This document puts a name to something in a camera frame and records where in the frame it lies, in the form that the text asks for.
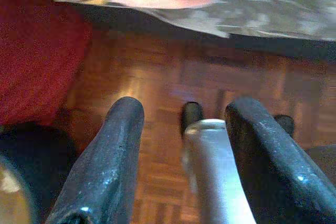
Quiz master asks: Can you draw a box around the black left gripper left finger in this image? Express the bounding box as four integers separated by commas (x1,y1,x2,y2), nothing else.
46,97,145,224

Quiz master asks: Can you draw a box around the red fabric cushion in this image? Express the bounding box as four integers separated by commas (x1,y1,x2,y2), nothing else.
0,0,94,127

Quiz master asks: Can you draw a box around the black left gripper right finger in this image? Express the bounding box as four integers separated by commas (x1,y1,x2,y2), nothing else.
225,97,336,224

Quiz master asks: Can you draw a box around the brown flattened cardboard box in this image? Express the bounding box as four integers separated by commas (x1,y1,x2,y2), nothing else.
0,155,29,224

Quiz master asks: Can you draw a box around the black round waste bin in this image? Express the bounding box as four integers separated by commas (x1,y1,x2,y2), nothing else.
0,123,79,224

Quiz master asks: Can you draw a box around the grey floral bed sheet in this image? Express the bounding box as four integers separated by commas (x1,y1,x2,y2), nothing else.
104,0,336,41

